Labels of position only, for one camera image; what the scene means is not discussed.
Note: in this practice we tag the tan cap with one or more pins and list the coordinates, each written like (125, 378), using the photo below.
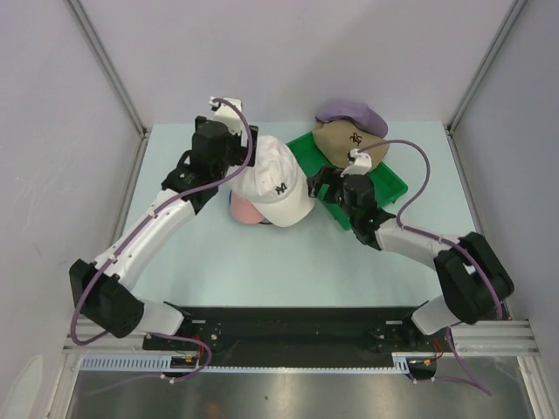
(335, 139)

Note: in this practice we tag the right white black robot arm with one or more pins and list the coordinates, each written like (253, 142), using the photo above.
(473, 280)

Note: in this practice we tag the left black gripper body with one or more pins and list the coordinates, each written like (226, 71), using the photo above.
(237, 154)

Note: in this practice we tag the right aluminium corner post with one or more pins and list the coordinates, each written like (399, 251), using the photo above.
(486, 64)

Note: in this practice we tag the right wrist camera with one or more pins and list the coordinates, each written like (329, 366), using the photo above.
(360, 163)

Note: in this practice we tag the purple cap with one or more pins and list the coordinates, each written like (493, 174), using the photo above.
(360, 114)

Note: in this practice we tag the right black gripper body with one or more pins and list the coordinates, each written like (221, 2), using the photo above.
(331, 176)

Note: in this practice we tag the aluminium corner post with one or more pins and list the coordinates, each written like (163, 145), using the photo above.
(100, 54)
(486, 64)

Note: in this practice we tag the left aluminium corner post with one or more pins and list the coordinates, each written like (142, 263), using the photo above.
(100, 54)

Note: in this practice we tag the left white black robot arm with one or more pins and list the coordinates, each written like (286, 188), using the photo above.
(102, 290)

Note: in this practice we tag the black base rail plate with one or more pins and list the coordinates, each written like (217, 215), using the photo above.
(298, 336)

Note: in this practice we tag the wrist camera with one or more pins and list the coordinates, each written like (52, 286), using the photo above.
(226, 115)
(360, 163)

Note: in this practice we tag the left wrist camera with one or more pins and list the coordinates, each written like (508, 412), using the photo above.
(226, 115)

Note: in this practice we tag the white cable duct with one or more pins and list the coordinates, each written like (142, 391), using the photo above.
(183, 364)

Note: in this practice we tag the blue mesh cap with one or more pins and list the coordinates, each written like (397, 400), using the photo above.
(262, 220)

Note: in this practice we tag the white NY cap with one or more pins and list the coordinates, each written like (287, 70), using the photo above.
(274, 190)

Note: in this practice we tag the aluminium frame beam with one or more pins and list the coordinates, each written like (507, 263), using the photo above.
(486, 338)

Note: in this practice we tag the green plastic tray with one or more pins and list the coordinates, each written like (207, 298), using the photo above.
(389, 187)

